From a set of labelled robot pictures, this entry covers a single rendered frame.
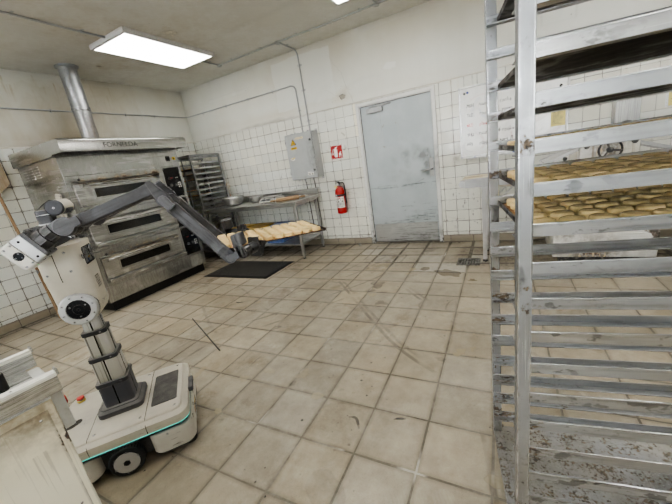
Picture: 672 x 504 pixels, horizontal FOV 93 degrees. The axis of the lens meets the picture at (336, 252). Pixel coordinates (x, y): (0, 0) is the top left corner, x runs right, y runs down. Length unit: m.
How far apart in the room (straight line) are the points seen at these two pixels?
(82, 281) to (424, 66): 4.24
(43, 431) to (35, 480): 0.13
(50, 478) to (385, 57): 4.83
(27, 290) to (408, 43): 5.69
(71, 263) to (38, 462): 0.87
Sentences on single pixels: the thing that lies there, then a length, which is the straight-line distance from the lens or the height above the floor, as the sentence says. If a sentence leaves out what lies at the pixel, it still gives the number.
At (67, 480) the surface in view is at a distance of 1.41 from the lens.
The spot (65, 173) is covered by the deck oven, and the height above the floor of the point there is 1.68.
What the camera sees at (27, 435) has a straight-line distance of 1.31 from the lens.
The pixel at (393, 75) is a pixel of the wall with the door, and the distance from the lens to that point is 4.89.
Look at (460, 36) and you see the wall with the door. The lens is 4.79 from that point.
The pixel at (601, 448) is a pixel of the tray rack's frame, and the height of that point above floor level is 0.15.
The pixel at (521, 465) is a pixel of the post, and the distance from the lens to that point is 1.16.
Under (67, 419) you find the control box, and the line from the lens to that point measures 1.38.
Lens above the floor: 1.36
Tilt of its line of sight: 16 degrees down
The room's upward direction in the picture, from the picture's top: 9 degrees counter-clockwise
